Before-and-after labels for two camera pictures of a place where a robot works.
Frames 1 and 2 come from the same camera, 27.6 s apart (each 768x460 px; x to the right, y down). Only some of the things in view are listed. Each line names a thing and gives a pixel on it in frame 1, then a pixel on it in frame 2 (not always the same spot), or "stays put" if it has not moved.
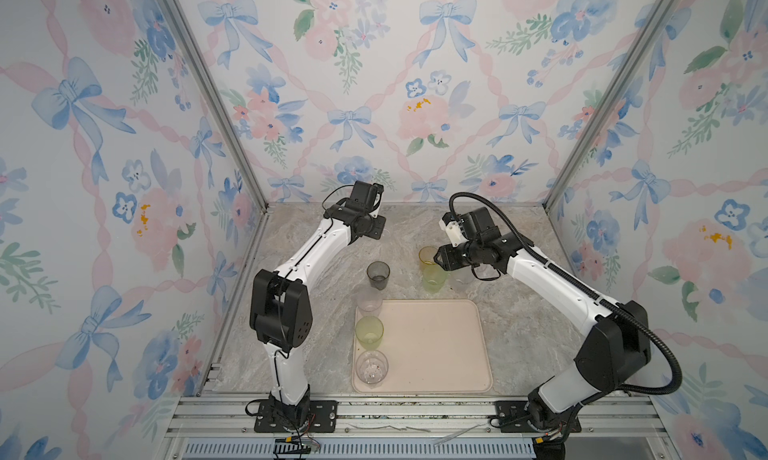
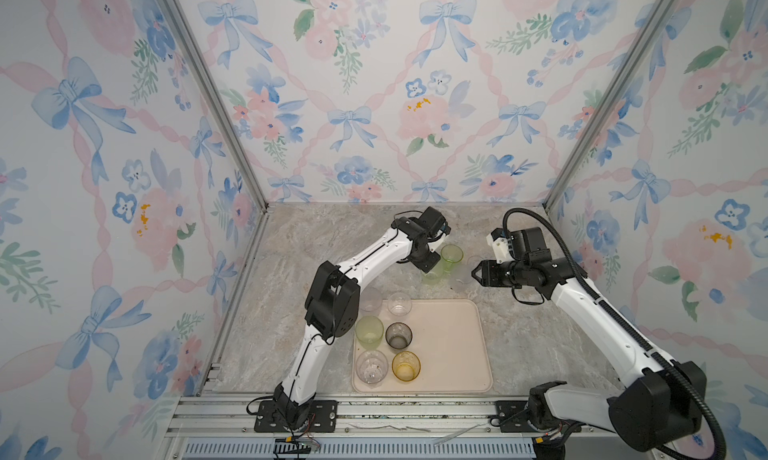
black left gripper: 380,225 → 435,258
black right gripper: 446,254 → 488,278
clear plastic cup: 372,367 stays put
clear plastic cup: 461,280 stays put
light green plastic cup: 369,331 stays put
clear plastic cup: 369,300 stays put
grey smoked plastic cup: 378,274 → 398,335
